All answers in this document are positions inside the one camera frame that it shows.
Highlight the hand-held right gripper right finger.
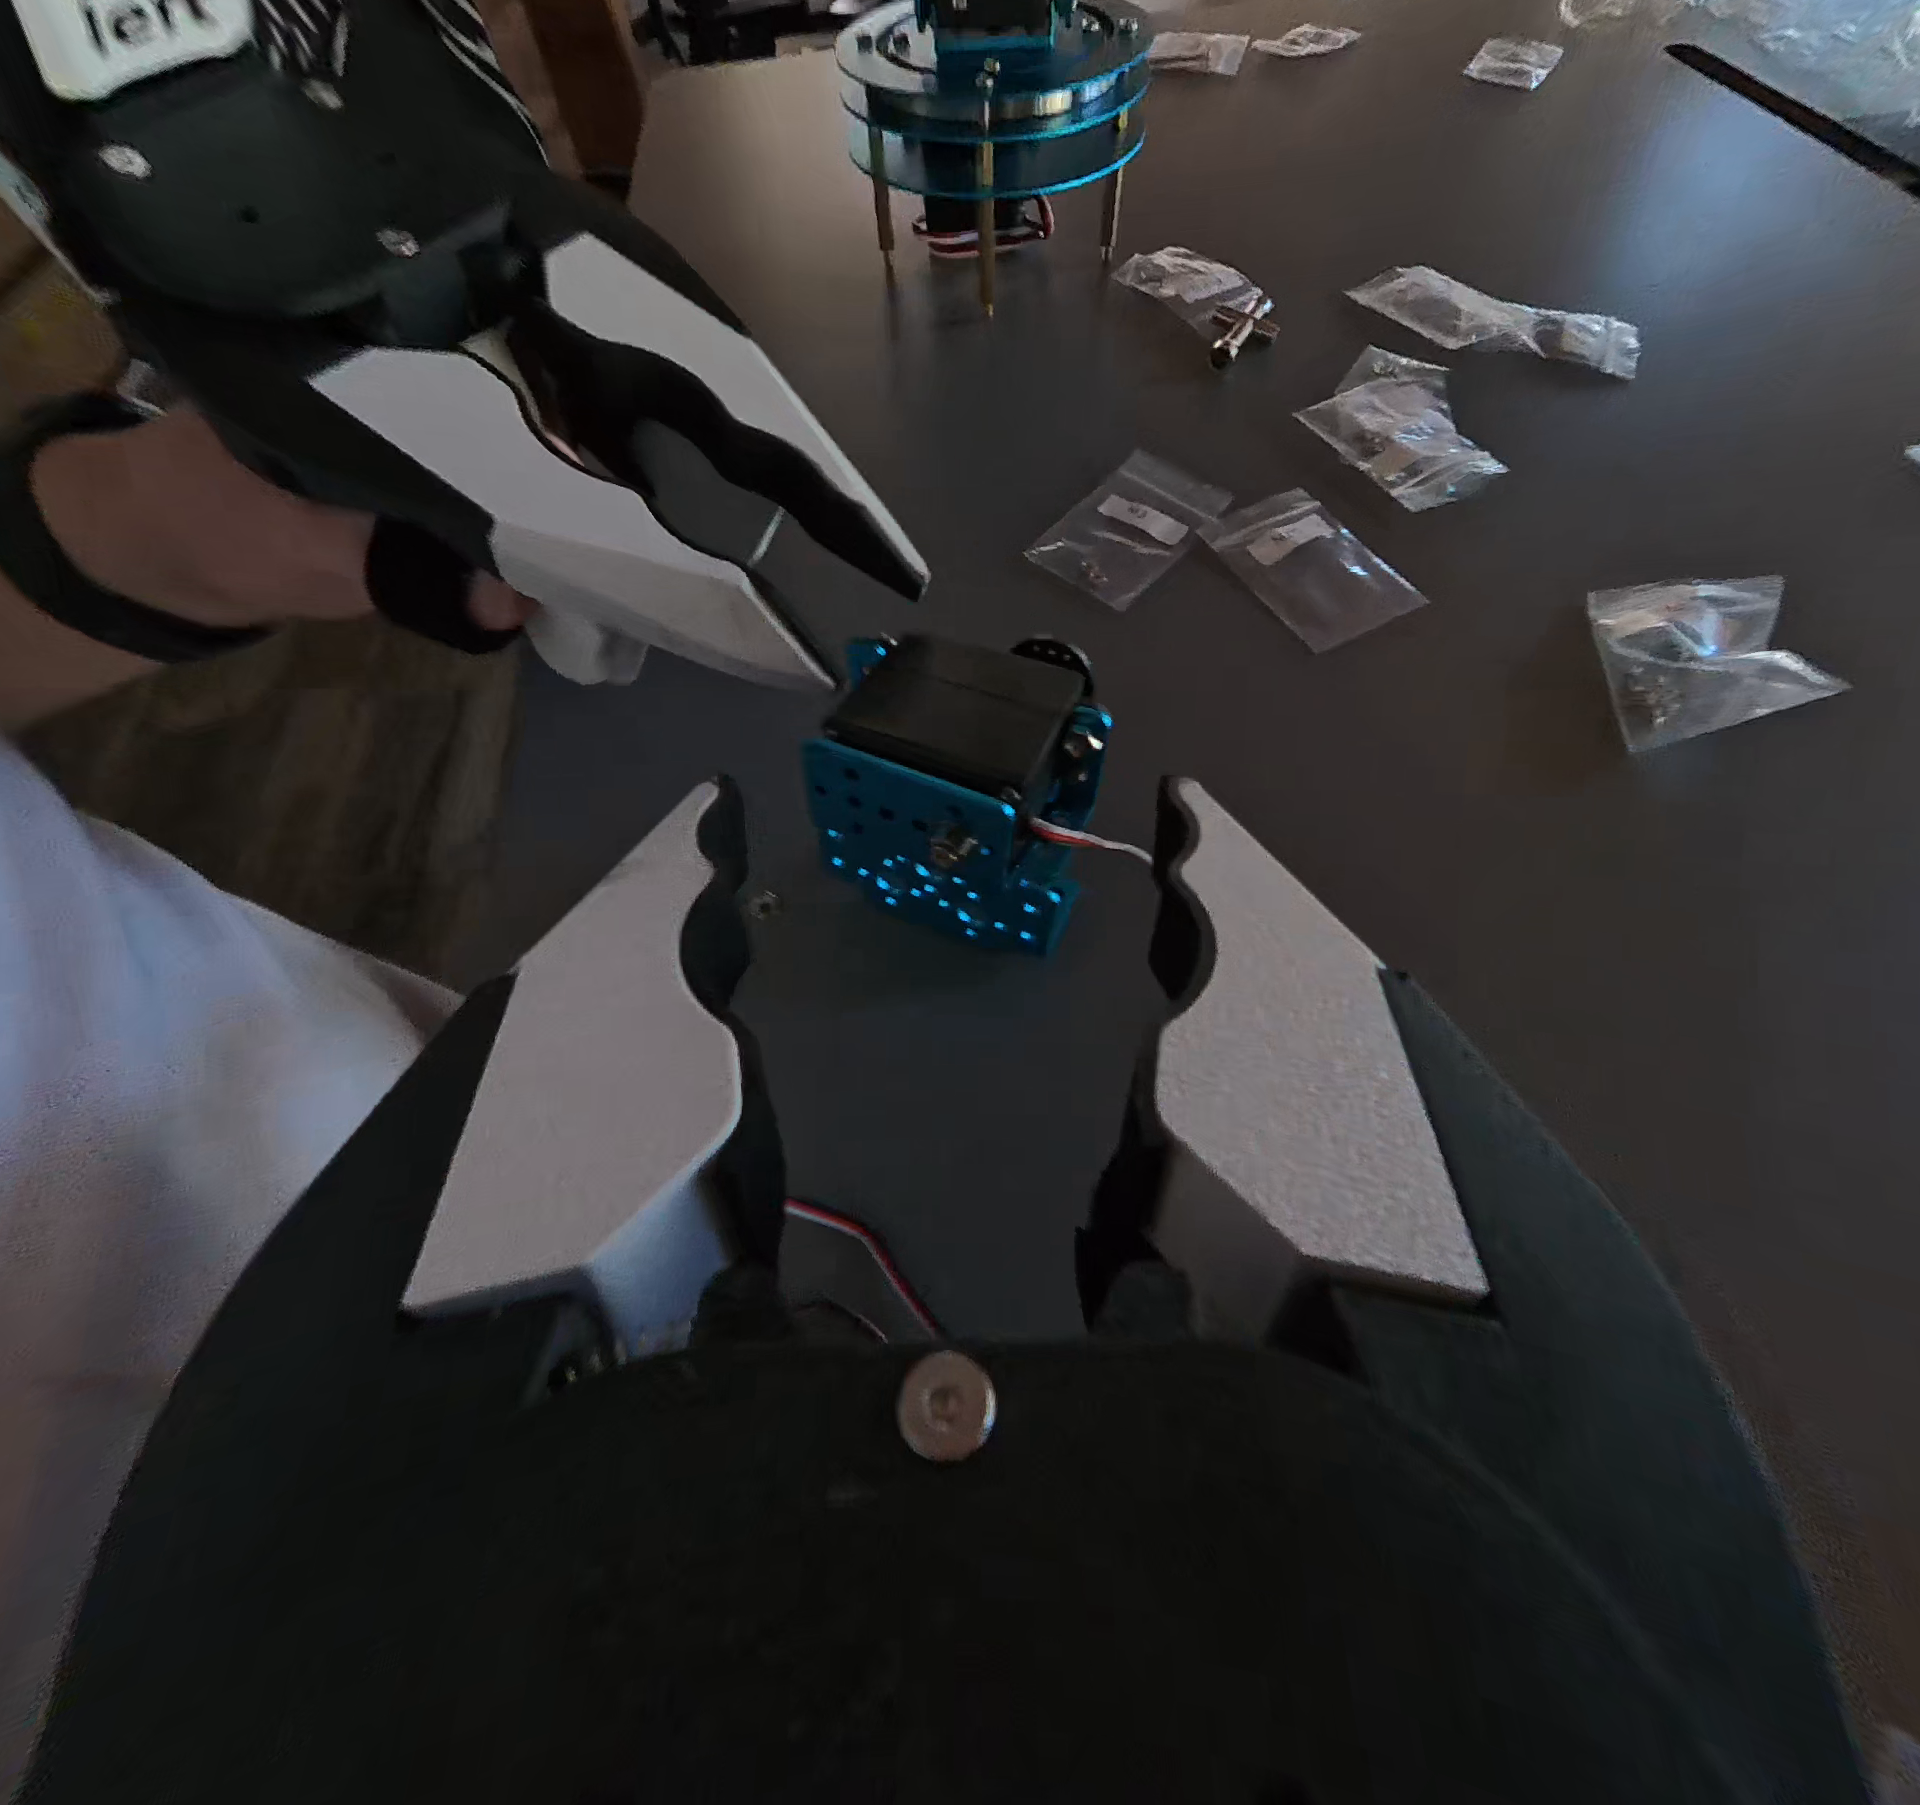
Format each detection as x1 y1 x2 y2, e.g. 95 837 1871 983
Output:
1077 773 1495 1335

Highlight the wooden pillar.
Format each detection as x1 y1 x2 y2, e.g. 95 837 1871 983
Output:
449 0 647 179

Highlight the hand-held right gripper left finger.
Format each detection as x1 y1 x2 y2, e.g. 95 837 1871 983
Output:
397 773 789 1365

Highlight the long clear plastic bag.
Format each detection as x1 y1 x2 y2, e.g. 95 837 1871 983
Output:
1347 265 1642 378

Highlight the blue acrylic robot base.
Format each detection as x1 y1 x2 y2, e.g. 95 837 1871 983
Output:
832 0 1158 322

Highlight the crumpled clear plastic bag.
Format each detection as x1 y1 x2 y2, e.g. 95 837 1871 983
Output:
1294 346 1509 514

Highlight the white shirt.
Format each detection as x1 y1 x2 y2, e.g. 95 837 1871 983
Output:
0 740 469 1733

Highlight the clear bag with white label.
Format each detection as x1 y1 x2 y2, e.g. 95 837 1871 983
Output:
1201 488 1429 655

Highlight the black servo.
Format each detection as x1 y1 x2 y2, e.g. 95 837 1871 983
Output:
800 633 1123 966

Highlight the person's left forearm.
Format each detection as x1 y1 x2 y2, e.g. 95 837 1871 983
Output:
0 442 280 735

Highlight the clear bag with dark screws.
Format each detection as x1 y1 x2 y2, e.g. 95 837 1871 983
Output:
1588 577 1852 754

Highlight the person's left hand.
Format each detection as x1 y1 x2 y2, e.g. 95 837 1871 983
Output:
226 460 536 641

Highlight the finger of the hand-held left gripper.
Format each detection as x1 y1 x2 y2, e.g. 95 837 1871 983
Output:
518 233 933 602
314 332 842 695

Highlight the dark grey desk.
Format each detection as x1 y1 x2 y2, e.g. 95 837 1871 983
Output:
449 0 1920 1805

